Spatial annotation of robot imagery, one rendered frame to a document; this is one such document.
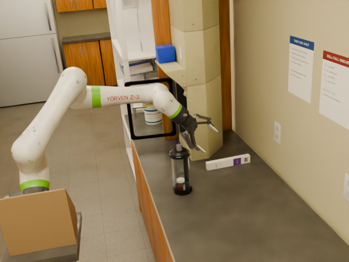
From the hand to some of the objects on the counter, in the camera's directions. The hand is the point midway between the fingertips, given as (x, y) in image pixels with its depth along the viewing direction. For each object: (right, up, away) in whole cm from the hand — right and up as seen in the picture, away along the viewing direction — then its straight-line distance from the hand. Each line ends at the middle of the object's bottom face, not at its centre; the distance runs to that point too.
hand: (209, 140), depth 215 cm
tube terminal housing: (0, -5, +43) cm, 44 cm away
